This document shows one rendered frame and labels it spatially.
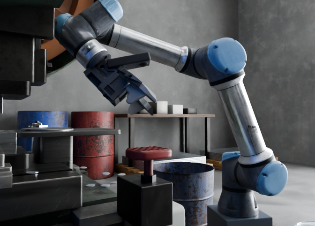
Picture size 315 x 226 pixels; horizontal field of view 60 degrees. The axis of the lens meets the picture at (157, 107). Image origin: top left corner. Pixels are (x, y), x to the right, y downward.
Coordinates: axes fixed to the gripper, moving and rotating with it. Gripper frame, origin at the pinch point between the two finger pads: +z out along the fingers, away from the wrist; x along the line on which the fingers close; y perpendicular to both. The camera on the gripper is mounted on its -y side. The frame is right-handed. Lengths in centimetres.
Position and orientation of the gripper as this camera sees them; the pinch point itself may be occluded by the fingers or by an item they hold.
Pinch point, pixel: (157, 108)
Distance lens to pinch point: 70.8
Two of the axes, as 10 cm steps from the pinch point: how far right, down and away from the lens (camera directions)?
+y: -7.0, 6.8, -2.1
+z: 7.1, 7.0, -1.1
